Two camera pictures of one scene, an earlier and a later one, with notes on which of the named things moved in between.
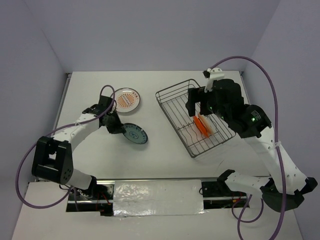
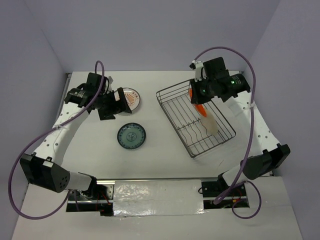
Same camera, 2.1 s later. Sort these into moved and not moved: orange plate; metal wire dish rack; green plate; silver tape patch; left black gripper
Moved: green plate; left black gripper; orange plate
Not moved: silver tape patch; metal wire dish rack
